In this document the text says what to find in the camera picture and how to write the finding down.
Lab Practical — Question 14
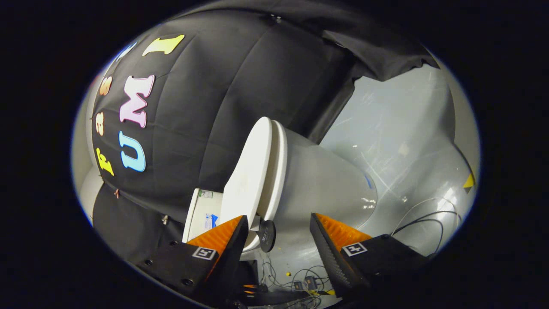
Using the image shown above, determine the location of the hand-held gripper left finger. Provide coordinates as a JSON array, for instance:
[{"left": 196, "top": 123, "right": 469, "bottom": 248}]
[{"left": 136, "top": 215, "right": 250, "bottom": 309}]

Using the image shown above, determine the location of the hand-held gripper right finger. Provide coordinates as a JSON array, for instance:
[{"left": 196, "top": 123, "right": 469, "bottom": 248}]
[{"left": 310, "top": 212, "right": 431, "bottom": 300}]

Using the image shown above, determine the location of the black lid handle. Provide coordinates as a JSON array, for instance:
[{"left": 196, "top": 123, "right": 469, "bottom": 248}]
[{"left": 256, "top": 220, "right": 277, "bottom": 253}]

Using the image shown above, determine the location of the white toilet lid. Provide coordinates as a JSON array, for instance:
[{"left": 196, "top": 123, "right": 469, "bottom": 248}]
[{"left": 220, "top": 117, "right": 273, "bottom": 254}]

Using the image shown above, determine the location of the white toilet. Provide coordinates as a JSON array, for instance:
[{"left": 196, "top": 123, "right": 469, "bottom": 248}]
[{"left": 182, "top": 127, "right": 379, "bottom": 262}]

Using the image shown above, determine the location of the black backdrop cloth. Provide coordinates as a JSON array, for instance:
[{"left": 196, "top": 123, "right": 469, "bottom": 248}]
[{"left": 86, "top": 0, "right": 440, "bottom": 262}]

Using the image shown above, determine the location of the tangle of thin cables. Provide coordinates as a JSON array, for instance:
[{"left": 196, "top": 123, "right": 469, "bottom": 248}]
[{"left": 242, "top": 257, "right": 336, "bottom": 309}]

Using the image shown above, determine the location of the thin black cable loop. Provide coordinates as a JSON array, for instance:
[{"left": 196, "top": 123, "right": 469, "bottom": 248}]
[{"left": 391, "top": 197, "right": 463, "bottom": 254}]

